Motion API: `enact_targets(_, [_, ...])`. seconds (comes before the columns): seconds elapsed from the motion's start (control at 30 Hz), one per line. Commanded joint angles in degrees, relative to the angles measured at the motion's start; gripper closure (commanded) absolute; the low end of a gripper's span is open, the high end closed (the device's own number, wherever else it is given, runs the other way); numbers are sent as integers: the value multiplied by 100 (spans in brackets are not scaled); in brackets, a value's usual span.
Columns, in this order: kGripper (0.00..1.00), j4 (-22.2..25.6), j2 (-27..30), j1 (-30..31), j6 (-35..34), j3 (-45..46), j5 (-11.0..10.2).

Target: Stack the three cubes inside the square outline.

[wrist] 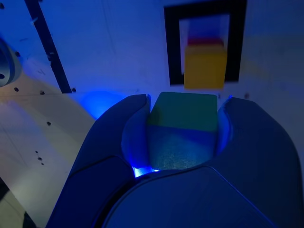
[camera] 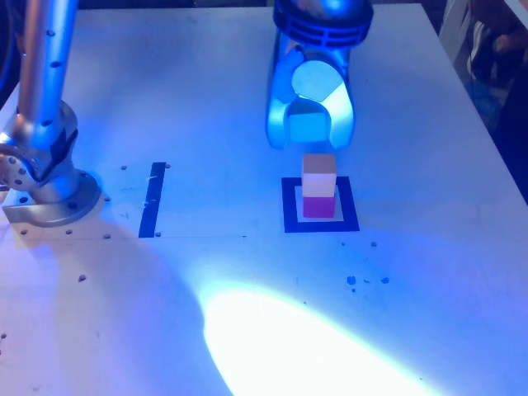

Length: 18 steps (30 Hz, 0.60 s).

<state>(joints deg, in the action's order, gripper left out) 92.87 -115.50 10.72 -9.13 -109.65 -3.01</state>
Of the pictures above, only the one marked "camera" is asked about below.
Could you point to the person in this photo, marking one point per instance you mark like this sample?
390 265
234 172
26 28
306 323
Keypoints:
507 41

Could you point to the black tape strip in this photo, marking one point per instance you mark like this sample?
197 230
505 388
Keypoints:
150 206

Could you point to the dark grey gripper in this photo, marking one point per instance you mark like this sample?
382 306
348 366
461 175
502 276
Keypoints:
326 55

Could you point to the red cube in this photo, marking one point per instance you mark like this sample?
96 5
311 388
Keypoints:
317 206

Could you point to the blue bundle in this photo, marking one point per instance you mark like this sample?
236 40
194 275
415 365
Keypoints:
484 103

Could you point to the yellow cube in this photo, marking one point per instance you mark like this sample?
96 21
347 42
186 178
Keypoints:
317 181

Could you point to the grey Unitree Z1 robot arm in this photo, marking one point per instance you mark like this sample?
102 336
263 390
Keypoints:
41 62

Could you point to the white panel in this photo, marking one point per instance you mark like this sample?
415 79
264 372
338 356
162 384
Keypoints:
453 24

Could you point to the black bulky object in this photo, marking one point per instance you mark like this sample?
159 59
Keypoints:
515 144

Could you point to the black tape square outline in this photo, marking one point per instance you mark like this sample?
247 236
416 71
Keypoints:
288 206

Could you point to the green cube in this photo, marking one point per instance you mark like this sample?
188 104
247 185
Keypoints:
307 128

